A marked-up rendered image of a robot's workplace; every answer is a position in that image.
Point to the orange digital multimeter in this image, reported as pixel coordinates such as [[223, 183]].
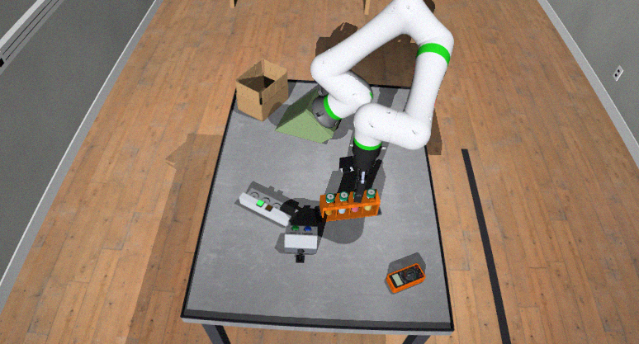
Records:
[[404, 278]]

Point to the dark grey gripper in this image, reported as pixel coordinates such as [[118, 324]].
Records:
[[362, 171]]

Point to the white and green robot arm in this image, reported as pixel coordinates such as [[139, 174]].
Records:
[[373, 123]]

